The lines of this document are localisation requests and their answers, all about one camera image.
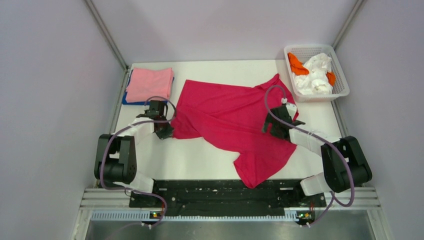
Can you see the magenta t shirt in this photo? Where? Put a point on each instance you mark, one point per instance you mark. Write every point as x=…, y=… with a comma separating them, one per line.
x=231, y=118

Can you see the grey cable duct rail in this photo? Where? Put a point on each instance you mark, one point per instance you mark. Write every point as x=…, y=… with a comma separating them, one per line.
x=148, y=216

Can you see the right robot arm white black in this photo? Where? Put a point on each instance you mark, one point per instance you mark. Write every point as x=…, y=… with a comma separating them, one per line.
x=344, y=163

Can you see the folded pink t shirt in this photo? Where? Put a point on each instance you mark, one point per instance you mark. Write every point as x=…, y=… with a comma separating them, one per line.
x=149, y=84

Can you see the orange t shirt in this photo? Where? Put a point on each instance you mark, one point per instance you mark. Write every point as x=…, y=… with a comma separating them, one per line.
x=318, y=62

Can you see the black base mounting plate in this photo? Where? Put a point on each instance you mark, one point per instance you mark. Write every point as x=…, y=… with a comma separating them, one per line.
x=226, y=198

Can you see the white t shirt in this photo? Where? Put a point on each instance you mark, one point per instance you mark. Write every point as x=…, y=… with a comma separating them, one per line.
x=315, y=83

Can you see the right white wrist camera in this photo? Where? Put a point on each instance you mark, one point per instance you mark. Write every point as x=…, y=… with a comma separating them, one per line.
x=291, y=108

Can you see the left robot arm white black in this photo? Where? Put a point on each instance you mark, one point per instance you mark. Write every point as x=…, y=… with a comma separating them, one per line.
x=116, y=154

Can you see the folded blue t shirt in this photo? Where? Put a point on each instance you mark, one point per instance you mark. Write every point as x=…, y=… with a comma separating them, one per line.
x=132, y=102

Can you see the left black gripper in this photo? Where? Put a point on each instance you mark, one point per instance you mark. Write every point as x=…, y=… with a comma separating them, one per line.
x=167, y=132

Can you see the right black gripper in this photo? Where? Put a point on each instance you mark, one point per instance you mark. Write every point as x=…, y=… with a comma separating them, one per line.
x=270, y=120

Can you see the white plastic basket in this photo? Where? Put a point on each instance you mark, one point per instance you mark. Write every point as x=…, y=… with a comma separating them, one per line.
x=304, y=52

